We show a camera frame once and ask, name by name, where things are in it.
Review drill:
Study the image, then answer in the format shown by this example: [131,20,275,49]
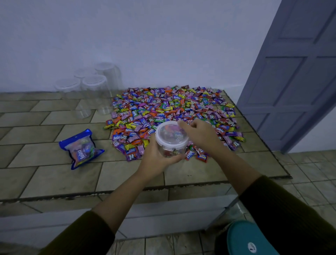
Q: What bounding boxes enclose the person's right hand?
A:
[177,118,225,158]

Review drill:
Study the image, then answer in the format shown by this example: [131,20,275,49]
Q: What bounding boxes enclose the person's left hand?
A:
[138,133,186,182]

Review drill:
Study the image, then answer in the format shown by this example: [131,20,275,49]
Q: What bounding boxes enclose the clear plastic candy jar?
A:
[158,143,188,160]

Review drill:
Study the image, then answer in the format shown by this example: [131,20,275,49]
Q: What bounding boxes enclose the translucent white jar lid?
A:
[155,120,190,152]

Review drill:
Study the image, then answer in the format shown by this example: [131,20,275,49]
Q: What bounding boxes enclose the person's left forearm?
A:
[39,169,164,255]

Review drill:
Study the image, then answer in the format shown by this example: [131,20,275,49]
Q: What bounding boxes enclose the person's right forearm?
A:
[210,147,336,255]

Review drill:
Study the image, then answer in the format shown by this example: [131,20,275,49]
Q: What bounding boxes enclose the candies inside jar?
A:
[161,125,185,156]

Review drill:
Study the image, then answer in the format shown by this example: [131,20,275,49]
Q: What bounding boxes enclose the pile of colourful wrapped candies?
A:
[104,85,246,163]

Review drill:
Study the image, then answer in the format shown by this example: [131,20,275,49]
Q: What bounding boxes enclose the empty clear plastic jar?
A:
[74,67,98,80]
[81,75,114,115]
[94,62,124,98]
[54,78,92,119]

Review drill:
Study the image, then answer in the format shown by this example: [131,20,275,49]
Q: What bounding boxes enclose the blue candy bag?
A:
[58,129,105,170]

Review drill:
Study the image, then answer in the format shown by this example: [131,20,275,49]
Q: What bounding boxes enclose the teal plastic stool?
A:
[227,220,280,255]

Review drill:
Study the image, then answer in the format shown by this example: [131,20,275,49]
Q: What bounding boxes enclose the grey panelled door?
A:
[236,0,336,154]

